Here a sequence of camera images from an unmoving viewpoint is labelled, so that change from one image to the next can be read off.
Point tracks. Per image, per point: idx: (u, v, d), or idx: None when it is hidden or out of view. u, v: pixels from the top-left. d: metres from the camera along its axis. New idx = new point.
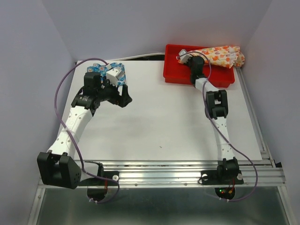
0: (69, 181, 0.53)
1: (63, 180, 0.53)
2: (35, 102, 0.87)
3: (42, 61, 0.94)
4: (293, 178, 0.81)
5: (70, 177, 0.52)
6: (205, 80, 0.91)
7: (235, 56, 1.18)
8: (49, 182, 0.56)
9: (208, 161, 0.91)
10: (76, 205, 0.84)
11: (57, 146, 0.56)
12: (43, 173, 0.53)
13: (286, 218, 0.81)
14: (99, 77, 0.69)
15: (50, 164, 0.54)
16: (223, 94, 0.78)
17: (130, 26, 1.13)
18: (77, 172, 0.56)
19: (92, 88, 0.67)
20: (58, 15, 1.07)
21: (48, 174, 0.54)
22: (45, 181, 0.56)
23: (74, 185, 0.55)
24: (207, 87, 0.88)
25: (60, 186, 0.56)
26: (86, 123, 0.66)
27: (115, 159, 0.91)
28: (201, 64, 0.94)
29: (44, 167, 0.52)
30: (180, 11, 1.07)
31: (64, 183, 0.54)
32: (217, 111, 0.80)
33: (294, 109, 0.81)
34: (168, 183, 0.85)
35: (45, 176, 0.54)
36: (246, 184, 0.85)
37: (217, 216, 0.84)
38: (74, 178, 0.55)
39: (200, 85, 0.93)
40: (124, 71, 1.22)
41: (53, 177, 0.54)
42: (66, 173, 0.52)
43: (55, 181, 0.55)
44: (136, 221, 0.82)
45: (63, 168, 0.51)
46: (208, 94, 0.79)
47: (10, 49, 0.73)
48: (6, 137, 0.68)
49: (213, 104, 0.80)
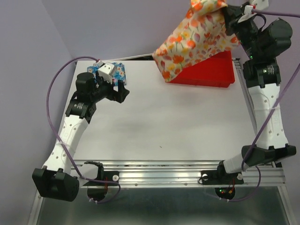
0: (67, 195, 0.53)
1: (61, 193, 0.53)
2: (35, 102, 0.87)
3: (42, 61, 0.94)
4: (294, 178, 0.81)
5: (67, 192, 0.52)
6: (275, 106, 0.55)
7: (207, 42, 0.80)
8: (47, 195, 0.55)
9: (197, 161, 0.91)
10: (76, 204, 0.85)
11: (52, 161, 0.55)
12: (40, 187, 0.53)
13: (286, 218, 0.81)
14: (91, 79, 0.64)
15: (47, 178, 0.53)
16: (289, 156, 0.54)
17: (130, 26, 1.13)
18: (74, 185, 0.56)
19: (85, 93, 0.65)
20: (58, 15, 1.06)
21: (44, 189, 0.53)
22: (42, 195, 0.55)
23: (71, 198, 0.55)
24: (271, 129, 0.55)
25: (58, 199, 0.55)
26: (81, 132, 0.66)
27: (115, 159, 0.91)
28: (281, 46, 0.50)
29: (40, 183, 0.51)
30: (180, 11, 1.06)
31: (63, 197, 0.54)
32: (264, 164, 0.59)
33: (295, 110, 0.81)
34: (169, 183, 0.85)
35: (42, 191, 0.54)
36: (246, 184, 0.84)
37: (218, 216, 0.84)
38: (71, 191, 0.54)
39: (261, 104, 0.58)
40: (124, 71, 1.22)
41: (50, 190, 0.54)
42: (63, 189, 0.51)
43: (52, 194, 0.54)
44: (136, 221, 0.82)
45: (59, 183, 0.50)
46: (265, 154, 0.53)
47: (11, 49, 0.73)
48: (6, 137, 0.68)
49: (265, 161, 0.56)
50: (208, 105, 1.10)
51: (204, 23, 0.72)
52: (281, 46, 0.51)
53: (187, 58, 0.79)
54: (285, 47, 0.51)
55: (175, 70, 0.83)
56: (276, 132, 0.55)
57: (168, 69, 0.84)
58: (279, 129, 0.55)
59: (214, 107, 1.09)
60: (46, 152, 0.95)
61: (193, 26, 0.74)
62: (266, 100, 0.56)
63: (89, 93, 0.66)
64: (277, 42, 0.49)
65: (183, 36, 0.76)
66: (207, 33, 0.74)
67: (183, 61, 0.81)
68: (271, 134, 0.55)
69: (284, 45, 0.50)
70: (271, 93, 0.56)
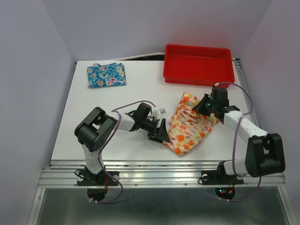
0: (97, 136, 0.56)
1: (95, 132, 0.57)
2: (36, 104, 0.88)
3: (42, 63, 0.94)
4: (294, 178, 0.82)
5: (101, 132, 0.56)
6: (242, 116, 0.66)
7: (200, 123, 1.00)
8: (79, 131, 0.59)
9: (197, 161, 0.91)
10: (76, 205, 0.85)
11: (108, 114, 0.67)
12: (86, 120, 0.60)
13: (286, 218, 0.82)
14: (149, 108, 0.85)
15: (95, 120, 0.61)
16: (278, 140, 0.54)
17: (130, 27, 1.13)
18: (102, 141, 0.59)
19: (141, 114, 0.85)
20: (58, 16, 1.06)
21: (86, 123, 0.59)
22: (75, 132, 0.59)
23: (94, 144, 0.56)
24: (248, 127, 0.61)
25: (85, 140, 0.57)
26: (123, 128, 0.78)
27: (115, 159, 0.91)
28: (223, 92, 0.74)
29: (93, 115, 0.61)
30: (181, 12, 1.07)
31: (90, 138, 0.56)
32: (267, 167, 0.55)
33: (294, 111, 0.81)
34: (168, 183, 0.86)
35: (81, 125, 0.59)
36: (246, 184, 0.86)
37: (217, 216, 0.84)
38: (101, 140, 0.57)
39: (234, 123, 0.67)
40: (124, 71, 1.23)
41: (88, 127, 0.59)
42: (103, 128, 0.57)
43: (86, 131, 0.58)
44: (137, 221, 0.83)
45: (106, 123, 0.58)
46: (253, 141, 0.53)
47: (11, 51, 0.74)
48: (6, 138, 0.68)
49: (262, 156, 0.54)
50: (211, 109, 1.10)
51: (184, 113, 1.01)
52: (223, 93, 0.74)
53: (186, 134, 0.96)
54: (226, 93, 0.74)
55: (183, 145, 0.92)
56: (253, 128, 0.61)
57: (177, 146, 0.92)
58: (254, 126, 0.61)
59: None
60: (46, 152, 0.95)
61: (180, 118, 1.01)
62: (235, 116, 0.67)
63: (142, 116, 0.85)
64: (218, 90, 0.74)
65: (176, 124, 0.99)
66: (191, 118, 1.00)
67: (185, 138, 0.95)
68: (250, 129, 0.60)
69: (224, 90, 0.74)
70: (237, 113, 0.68)
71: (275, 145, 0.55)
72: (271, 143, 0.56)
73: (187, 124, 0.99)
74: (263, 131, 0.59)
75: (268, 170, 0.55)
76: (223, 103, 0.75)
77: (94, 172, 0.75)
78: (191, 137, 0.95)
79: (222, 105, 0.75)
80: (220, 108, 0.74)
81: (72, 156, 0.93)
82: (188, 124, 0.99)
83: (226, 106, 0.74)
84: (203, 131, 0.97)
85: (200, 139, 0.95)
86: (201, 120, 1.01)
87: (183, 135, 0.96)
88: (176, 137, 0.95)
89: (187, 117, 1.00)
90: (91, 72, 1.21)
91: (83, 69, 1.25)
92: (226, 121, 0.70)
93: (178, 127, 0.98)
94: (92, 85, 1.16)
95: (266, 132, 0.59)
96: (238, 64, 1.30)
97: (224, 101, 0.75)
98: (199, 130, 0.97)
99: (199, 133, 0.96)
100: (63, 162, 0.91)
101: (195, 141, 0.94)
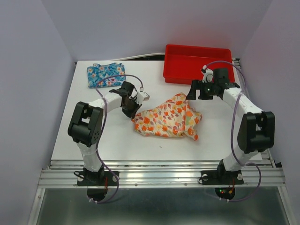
0: (91, 131, 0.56)
1: (87, 129, 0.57)
2: (36, 104, 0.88)
3: (42, 63, 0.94)
4: (294, 178, 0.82)
5: (93, 126, 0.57)
6: (240, 93, 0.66)
7: (172, 120, 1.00)
8: (72, 132, 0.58)
9: (197, 161, 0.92)
10: (76, 205, 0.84)
11: (94, 102, 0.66)
12: (74, 118, 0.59)
13: (286, 218, 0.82)
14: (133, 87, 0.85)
15: (82, 115, 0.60)
16: (270, 118, 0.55)
17: (130, 27, 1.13)
18: (98, 132, 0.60)
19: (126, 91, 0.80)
20: (58, 16, 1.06)
21: (75, 122, 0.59)
22: (68, 133, 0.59)
23: (92, 138, 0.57)
24: (244, 104, 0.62)
25: (80, 138, 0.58)
26: (114, 107, 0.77)
27: (115, 159, 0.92)
28: (224, 70, 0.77)
29: (77, 112, 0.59)
30: (181, 12, 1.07)
31: (85, 136, 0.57)
32: (257, 143, 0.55)
33: (294, 111, 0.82)
34: (168, 183, 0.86)
35: (71, 126, 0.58)
36: (246, 184, 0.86)
37: (217, 216, 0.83)
38: (95, 132, 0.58)
39: (233, 100, 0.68)
40: (124, 71, 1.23)
41: (79, 125, 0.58)
42: (93, 122, 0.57)
43: (78, 131, 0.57)
44: (136, 221, 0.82)
45: (93, 116, 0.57)
46: (247, 118, 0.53)
47: (11, 51, 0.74)
48: (6, 138, 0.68)
49: (253, 131, 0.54)
50: (213, 109, 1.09)
51: (168, 105, 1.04)
52: (224, 72, 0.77)
53: (151, 121, 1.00)
54: (227, 72, 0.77)
55: (142, 126, 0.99)
56: (250, 105, 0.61)
57: (138, 123, 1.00)
58: (251, 104, 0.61)
59: (208, 106, 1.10)
60: (46, 152, 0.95)
61: (160, 106, 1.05)
62: (233, 93, 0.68)
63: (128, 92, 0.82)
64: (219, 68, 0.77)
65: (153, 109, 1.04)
66: (167, 112, 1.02)
67: (149, 123, 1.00)
68: (245, 107, 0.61)
69: (224, 69, 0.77)
70: (236, 91, 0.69)
71: (267, 123, 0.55)
72: (264, 121, 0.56)
73: (161, 114, 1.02)
74: (259, 109, 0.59)
75: (258, 146, 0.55)
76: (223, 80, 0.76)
77: (94, 169, 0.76)
78: (153, 124, 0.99)
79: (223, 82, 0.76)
80: (220, 84, 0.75)
81: (73, 156, 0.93)
82: (161, 116, 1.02)
83: (226, 83, 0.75)
84: (168, 127, 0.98)
85: (159, 131, 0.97)
86: (177, 119, 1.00)
87: (148, 119, 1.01)
88: (143, 117, 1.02)
89: (164, 108, 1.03)
90: (91, 72, 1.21)
91: (83, 69, 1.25)
92: (226, 97, 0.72)
93: (151, 112, 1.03)
94: (92, 85, 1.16)
95: (261, 110, 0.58)
96: (238, 64, 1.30)
97: (224, 78, 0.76)
98: (167, 124, 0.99)
99: (163, 126, 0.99)
100: (63, 162, 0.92)
101: (153, 130, 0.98)
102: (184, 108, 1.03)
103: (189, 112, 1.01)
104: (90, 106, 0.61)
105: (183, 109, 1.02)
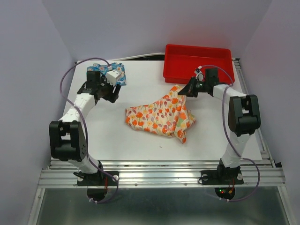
0: (76, 148, 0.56)
1: (72, 146, 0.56)
2: (36, 104, 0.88)
3: (42, 63, 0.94)
4: (294, 178, 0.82)
5: (77, 143, 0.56)
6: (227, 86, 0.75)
7: (165, 118, 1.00)
8: (58, 154, 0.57)
9: (197, 161, 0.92)
10: (76, 205, 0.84)
11: (67, 117, 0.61)
12: (53, 142, 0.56)
13: (286, 218, 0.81)
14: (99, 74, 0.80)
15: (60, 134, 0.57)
16: (254, 100, 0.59)
17: (130, 27, 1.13)
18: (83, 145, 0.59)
19: (94, 82, 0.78)
20: (58, 16, 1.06)
21: (56, 145, 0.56)
22: (53, 155, 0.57)
23: (80, 154, 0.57)
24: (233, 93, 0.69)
25: (69, 157, 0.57)
26: (89, 109, 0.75)
27: (114, 159, 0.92)
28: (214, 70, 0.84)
29: (54, 136, 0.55)
30: (180, 12, 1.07)
31: (71, 154, 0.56)
32: (246, 123, 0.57)
33: (294, 111, 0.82)
34: (168, 183, 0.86)
35: (54, 149, 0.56)
36: (246, 184, 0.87)
37: (217, 216, 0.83)
38: (82, 147, 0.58)
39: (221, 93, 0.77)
40: (124, 71, 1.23)
41: (62, 146, 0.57)
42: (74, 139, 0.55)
43: (63, 152, 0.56)
44: (136, 221, 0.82)
45: (72, 132, 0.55)
46: (233, 98, 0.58)
47: (11, 51, 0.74)
48: (6, 138, 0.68)
49: (239, 110, 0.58)
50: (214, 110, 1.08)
51: (164, 103, 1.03)
52: (214, 72, 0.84)
53: (143, 117, 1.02)
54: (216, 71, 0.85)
55: (132, 120, 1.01)
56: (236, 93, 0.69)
57: (130, 116, 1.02)
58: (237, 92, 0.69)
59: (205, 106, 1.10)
60: (46, 152, 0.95)
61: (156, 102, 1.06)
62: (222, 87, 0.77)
63: (96, 84, 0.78)
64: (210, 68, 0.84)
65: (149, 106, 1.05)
66: (161, 109, 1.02)
67: (140, 118, 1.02)
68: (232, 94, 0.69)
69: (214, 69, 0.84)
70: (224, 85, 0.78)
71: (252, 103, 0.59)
72: (249, 104, 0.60)
73: (155, 110, 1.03)
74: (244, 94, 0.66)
75: (247, 125, 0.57)
76: (214, 79, 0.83)
77: (93, 171, 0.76)
78: (145, 120, 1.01)
79: (213, 81, 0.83)
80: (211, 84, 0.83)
81: None
82: (156, 112, 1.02)
83: (216, 82, 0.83)
84: (158, 124, 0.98)
85: (149, 127, 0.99)
86: (169, 118, 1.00)
87: (140, 115, 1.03)
88: (136, 112, 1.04)
89: (159, 105, 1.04)
90: None
91: (83, 69, 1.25)
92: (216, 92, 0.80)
93: (146, 108, 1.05)
94: None
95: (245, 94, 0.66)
96: (238, 64, 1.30)
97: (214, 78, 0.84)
98: (158, 122, 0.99)
99: (153, 123, 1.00)
100: (63, 162, 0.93)
101: (143, 125, 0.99)
102: (178, 109, 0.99)
103: (183, 115, 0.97)
104: (65, 122, 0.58)
105: (177, 109, 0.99)
